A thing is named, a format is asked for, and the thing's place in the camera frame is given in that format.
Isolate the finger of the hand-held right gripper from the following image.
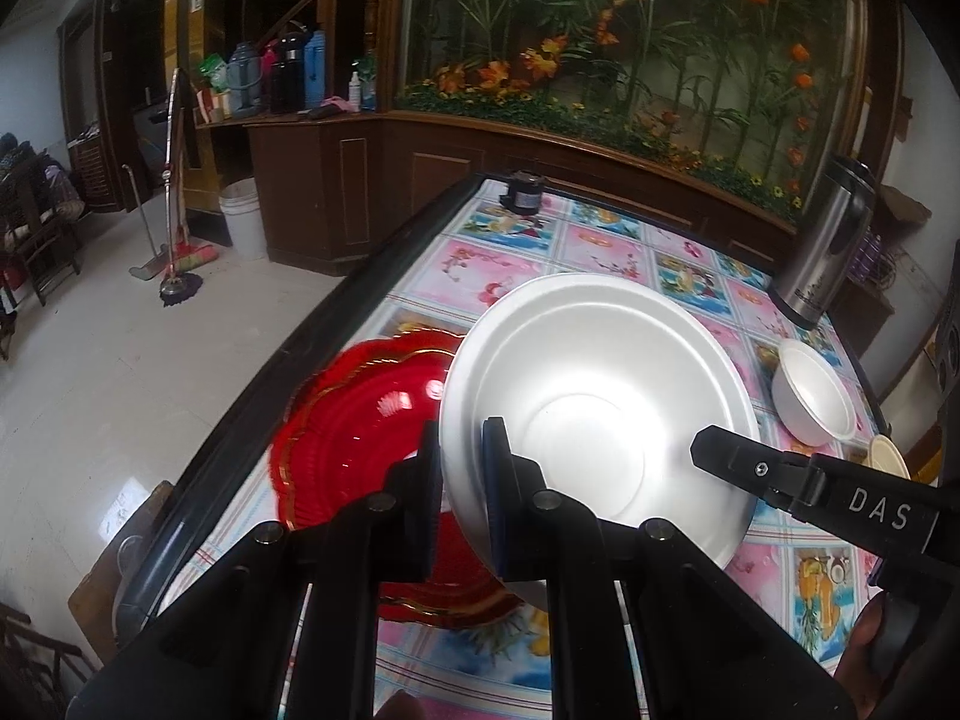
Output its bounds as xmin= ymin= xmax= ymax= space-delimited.
xmin=690 ymin=426 xmax=830 ymax=526

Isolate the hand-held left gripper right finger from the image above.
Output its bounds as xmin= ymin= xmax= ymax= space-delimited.
xmin=480 ymin=416 xmax=856 ymax=720

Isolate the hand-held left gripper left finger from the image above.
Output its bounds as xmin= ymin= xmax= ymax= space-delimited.
xmin=64 ymin=420 xmax=443 ymax=720

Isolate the cream embossed plate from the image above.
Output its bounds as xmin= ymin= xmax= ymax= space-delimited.
xmin=868 ymin=435 xmax=912 ymax=482

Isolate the person's right hand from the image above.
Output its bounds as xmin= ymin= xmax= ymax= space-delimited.
xmin=834 ymin=602 xmax=884 ymax=720

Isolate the white foam bowl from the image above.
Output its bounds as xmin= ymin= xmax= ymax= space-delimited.
xmin=771 ymin=337 xmax=857 ymax=446

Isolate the stainless steel thermos jug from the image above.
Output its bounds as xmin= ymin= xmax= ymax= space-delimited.
xmin=766 ymin=156 xmax=877 ymax=331

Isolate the purple bottle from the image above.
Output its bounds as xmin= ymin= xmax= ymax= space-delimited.
xmin=855 ymin=232 xmax=887 ymax=287

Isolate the small black jar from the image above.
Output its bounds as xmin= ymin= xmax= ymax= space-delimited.
xmin=500 ymin=171 xmax=545 ymax=215

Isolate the brown wooden cabinet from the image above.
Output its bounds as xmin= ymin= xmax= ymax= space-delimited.
xmin=247 ymin=109 xmax=797 ymax=280

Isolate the white plastic bucket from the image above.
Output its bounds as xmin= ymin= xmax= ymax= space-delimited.
xmin=219 ymin=178 xmax=269 ymax=262

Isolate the colourful broom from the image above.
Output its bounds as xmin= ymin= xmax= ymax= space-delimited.
xmin=169 ymin=234 xmax=223 ymax=275

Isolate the wooden stool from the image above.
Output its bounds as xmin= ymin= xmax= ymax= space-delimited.
xmin=67 ymin=480 xmax=178 ymax=647

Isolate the flat floor mop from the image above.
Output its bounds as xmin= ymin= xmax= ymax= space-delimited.
xmin=124 ymin=165 xmax=178 ymax=281

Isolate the wooden chair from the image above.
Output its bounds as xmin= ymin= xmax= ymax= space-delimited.
xmin=0 ymin=600 xmax=98 ymax=720
xmin=6 ymin=172 xmax=83 ymax=308

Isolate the blue thermos flask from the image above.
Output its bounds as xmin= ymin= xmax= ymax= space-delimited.
xmin=304 ymin=30 xmax=329 ymax=112

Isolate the black thermos flask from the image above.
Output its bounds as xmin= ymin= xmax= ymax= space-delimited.
xmin=270 ymin=34 xmax=307 ymax=115

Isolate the artificial flower display case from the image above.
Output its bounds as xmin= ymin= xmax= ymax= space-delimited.
xmin=394 ymin=0 xmax=871 ymax=217

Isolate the grey-blue water jug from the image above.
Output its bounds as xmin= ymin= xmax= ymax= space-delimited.
xmin=226 ymin=43 xmax=263 ymax=118

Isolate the round string mop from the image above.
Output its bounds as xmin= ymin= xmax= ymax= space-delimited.
xmin=159 ymin=67 xmax=203 ymax=308

